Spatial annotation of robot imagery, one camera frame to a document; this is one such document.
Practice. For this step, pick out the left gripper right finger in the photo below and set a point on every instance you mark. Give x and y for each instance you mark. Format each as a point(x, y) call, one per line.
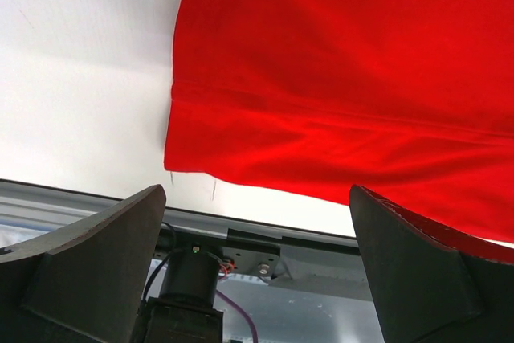
point(430, 282)

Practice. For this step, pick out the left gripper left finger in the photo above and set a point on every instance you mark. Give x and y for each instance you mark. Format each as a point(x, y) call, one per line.
point(82, 282)

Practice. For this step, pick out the red t shirt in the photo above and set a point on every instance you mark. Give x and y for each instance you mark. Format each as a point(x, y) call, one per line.
point(410, 98)

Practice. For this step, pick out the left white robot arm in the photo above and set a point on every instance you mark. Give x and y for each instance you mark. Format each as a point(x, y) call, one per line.
point(190, 296)

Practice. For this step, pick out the aluminium rail frame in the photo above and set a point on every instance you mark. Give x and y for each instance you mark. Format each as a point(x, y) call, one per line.
point(45, 208)

